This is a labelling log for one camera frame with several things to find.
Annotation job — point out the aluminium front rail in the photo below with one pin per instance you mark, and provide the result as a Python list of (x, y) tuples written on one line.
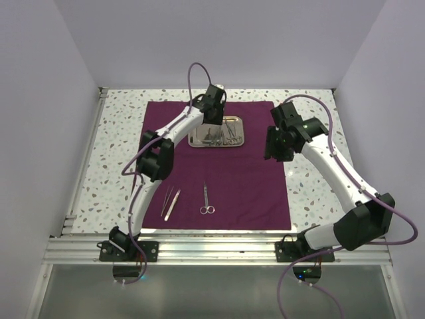
[(203, 250)]

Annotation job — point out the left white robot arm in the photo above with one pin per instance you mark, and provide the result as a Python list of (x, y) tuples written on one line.
[(153, 163)]

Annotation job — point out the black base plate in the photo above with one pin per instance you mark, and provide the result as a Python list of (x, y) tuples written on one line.
[(110, 253), (290, 249)]

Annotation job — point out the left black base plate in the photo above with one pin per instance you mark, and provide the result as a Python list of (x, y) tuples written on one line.
[(110, 253)]

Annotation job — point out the steel instrument tray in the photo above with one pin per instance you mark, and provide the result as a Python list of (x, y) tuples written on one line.
[(210, 136)]

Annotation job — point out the left side rail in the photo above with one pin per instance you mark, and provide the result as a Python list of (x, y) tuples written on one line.
[(71, 213)]

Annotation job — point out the steel scissors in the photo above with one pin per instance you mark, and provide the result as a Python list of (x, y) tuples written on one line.
[(206, 208)]

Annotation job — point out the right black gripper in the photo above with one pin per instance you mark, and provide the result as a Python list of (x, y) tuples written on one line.
[(271, 149)]

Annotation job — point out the wide steel tweezers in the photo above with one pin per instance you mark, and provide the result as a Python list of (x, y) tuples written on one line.
[(172, 205)]

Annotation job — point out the purple cloth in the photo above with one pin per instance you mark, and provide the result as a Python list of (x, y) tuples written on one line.
[(247, 191)]

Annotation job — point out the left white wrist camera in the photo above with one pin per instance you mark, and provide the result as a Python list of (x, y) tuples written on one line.
[(214, 92)]

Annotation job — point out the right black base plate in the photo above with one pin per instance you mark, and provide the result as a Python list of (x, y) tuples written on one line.
[(290, 249)]

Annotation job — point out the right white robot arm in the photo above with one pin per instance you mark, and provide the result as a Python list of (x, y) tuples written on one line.
[(367, 213)]

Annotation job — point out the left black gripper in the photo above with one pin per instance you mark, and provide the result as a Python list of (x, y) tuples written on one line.
[(218, 119)]

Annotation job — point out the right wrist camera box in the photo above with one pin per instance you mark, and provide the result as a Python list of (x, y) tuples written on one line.
[(285, 115)]

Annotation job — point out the fine steel tweezers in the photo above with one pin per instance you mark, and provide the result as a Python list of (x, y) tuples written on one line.
[(166, 199)]

